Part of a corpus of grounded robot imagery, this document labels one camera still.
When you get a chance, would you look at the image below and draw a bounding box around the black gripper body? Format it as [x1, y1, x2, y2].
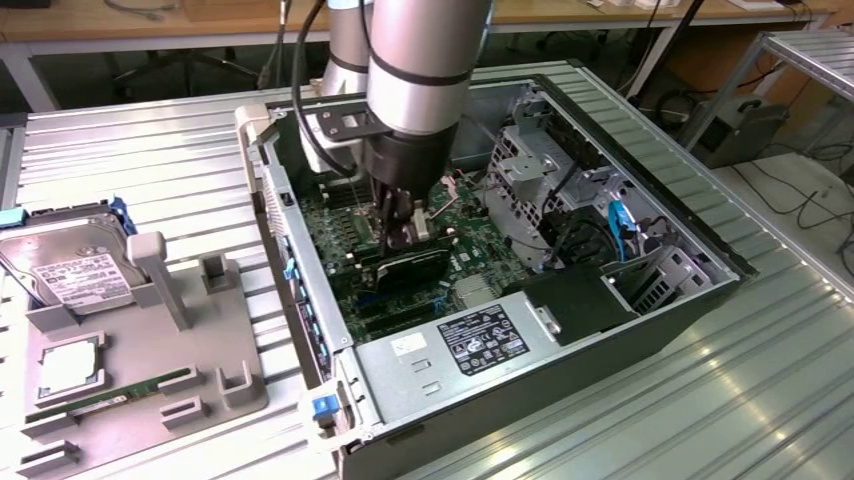
[363, 122, 461, 201]

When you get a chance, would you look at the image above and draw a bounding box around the black graphics card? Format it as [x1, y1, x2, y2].
[369, 242, 455, 296]

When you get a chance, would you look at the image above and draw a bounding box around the metal socket cover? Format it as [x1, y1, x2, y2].
[429, 174, 461, 221]

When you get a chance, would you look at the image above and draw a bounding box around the green motherboard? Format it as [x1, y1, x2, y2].
[292, 169, 508, 341]

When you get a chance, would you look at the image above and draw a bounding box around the silver chipset heatsink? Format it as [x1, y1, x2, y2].
[452, 274, 499, 306]

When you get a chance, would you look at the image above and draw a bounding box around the metal disk bay cage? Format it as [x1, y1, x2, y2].
[483, 124, 582, 274]

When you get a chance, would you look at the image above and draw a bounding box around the grey power supply unit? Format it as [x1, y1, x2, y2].
[356, 292, 562, 421]

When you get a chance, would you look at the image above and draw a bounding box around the black office chair base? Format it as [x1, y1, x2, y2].
[109, 47, 261, 99]

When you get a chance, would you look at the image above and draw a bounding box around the open black PC case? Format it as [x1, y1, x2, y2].
[233, 73, 759, 480]

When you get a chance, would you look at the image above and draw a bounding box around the wooden desk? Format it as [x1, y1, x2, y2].
[0, 0, 835, 111]

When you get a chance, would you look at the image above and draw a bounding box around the grey box device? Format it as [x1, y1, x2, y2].
[683, 92, 792, 169]

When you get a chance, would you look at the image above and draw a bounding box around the silver hard disk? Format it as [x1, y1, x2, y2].
[0, 212, 145, 316]

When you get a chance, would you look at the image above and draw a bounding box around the green RAM stick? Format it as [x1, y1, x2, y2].
[24, 377, 168, 421]

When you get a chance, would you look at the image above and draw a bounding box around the silver CPU chip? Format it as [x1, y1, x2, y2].
[38, 342, 101, 396]

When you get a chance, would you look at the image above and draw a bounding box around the grey parts rack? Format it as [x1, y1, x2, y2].
[16, 232, 272, 479]

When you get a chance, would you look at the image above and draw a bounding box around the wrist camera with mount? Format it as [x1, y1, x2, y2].
[299, 107, 395, 176]

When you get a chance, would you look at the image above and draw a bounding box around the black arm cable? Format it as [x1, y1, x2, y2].
[292, 0, 355, 176]

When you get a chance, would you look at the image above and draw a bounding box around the blue SATA wire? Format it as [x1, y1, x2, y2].
[607, 199, 635, 264]

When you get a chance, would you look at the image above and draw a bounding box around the grey hanging cable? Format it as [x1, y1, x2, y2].
[257, 0, 295, 91]

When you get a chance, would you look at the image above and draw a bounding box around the blue disk bracket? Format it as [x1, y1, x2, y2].
[0, 196, 139, 239]

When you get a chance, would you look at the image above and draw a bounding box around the metal slat table frame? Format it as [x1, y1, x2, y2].
[723, 30, 854, 151]

